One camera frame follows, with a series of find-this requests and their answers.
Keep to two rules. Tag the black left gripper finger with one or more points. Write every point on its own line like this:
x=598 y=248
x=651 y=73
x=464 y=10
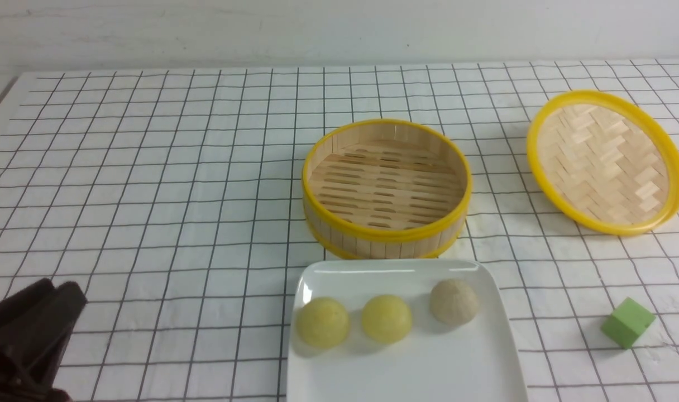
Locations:
x=23 y=308

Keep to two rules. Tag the white black-grid tablecloth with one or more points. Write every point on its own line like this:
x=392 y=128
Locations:
x=173 y=197

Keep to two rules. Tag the white square plate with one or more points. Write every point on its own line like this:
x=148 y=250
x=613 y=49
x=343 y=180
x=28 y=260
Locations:
x=475 y=362

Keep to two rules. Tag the yellow steamed bun front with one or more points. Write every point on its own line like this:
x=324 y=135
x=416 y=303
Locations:
x=386 y=319

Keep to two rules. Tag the yellow-rimmed bamboo steamer basket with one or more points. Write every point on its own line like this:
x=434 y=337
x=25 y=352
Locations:
x=386 y=189

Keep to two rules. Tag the yellow steamed bun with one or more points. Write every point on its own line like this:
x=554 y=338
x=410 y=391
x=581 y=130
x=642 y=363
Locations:
x=323 y=323
x=386 y=319

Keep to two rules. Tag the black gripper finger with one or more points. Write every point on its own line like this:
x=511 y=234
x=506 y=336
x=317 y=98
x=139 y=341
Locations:
x=29 y=364

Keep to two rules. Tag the beige steamed bun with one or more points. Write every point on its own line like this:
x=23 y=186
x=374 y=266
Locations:
x=453 y=302

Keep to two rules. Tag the yellow-rimmed woven steamer lid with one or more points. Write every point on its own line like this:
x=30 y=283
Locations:
x=604 y=162

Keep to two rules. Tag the green cube block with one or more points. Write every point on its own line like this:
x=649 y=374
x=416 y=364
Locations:
x=627 y=323

